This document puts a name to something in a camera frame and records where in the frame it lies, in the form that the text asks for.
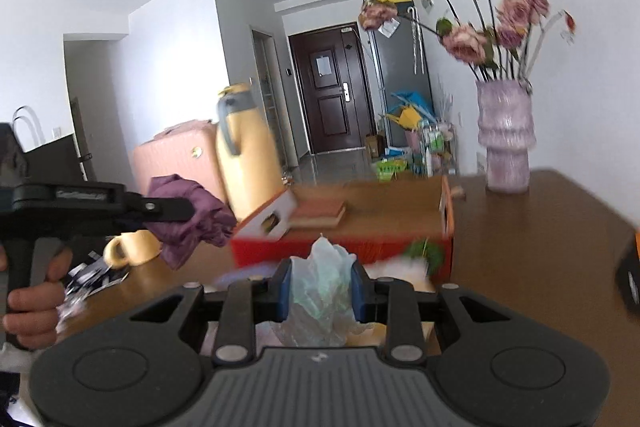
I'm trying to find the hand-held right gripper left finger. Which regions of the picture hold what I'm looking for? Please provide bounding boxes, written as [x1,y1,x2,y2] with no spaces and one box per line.
[129,258,293,367]

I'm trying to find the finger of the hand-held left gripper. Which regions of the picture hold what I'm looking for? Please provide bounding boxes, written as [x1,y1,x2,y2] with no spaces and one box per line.
[125,193,196,224]

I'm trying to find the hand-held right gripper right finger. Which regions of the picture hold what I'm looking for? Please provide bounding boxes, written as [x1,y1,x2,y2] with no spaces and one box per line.
[350,258,512,365]

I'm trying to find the white plastic bag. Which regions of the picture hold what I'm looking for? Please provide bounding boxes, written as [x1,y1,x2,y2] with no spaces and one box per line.
[276,234,375,349]

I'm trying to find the purple cloth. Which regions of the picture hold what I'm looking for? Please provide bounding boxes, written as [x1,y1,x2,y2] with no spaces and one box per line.
[146,174,239,271]

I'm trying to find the red cardboard box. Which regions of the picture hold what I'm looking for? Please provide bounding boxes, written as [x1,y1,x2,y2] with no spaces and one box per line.
[229,176,457,294]

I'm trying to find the person's left hand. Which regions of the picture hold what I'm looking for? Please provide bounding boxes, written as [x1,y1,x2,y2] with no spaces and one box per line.
[2,247,74,350]

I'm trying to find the yellow mug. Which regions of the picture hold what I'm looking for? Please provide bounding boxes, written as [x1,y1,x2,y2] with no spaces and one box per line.
[103,229,164,269]

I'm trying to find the pink suitcase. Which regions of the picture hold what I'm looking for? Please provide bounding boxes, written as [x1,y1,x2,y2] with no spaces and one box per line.
[132,119,227,208]

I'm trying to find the black paper bag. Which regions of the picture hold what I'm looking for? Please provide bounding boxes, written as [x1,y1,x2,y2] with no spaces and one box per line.
[12,105,95,184]

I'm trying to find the pile of candy wrappers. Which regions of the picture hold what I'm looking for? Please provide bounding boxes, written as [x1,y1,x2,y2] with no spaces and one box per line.
[54,251,128,334]

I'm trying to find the brown book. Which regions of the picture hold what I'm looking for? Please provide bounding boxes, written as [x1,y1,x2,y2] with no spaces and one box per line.
[289,199,347,229]

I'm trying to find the yellow thermos jug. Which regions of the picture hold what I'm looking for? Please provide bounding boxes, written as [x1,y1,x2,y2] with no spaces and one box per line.
[215,82,287,224]

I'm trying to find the green basket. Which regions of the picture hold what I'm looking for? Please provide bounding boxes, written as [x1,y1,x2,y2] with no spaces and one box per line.
[372,157,409,181]

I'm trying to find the white trolley rack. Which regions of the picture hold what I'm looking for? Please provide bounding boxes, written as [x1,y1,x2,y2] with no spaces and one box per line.
[419,119,459,178]

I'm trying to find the dark brown door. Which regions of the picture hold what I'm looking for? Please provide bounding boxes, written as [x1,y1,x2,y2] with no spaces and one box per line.
[288,22,374,156]

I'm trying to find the blue and yellow folded items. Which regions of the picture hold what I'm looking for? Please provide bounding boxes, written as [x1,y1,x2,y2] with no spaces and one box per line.
[382,90,434,128]

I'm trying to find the purple glass vase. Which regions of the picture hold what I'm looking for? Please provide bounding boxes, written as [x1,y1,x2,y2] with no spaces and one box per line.
[474,78,537,194]

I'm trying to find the grey refrigerator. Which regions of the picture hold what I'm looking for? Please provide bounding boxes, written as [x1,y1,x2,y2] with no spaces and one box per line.
[369,0,434,148]

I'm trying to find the black and orange object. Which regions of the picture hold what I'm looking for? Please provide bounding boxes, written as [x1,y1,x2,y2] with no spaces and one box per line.
[615,227,640,314]

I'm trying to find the dried pink roses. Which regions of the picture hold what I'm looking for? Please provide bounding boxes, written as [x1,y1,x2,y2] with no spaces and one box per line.
[358,0,577,84]

